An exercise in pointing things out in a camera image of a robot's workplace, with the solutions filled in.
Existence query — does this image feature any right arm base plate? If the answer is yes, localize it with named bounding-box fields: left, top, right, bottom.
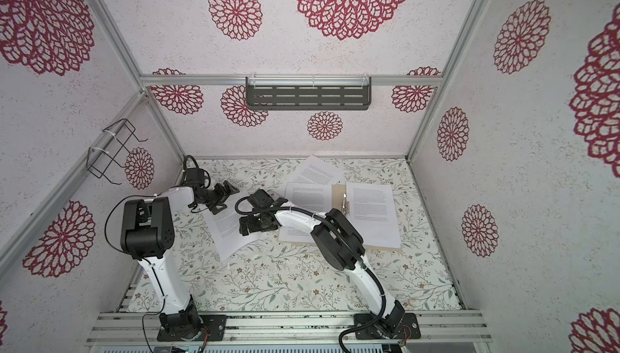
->
left=355, top=313, right=421, bottom=340

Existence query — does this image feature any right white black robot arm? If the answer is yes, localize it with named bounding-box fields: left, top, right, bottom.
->
left=234, top=189, right=405, bottom=352

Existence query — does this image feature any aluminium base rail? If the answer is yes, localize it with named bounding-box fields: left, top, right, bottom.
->
left=84, top=310, right=492, bottom=348

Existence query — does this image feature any dark grey wall shelf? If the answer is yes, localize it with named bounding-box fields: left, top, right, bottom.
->
left=245, top=76, right=372, bottom=111

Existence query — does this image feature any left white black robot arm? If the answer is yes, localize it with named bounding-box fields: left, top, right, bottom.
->
left=114, top=155, right=239, bottom=341

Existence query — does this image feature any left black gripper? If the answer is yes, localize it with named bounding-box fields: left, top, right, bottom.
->
left=199, top=180, right=239, bottom=216

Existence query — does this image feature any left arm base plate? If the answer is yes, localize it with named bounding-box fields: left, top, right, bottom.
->
left=157, top=314, right=228, bottom=343

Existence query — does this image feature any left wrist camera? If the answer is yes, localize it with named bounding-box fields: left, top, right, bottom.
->
left=182, top=167, right=211, bottom=188

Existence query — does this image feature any black wire wall rack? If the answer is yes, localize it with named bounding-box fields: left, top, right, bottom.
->
left=85, top=118, right=148, bottom=185

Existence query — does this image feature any brown cardboard folder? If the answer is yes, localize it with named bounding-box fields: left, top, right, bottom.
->
left=277, top=182, right=403, bottom=252

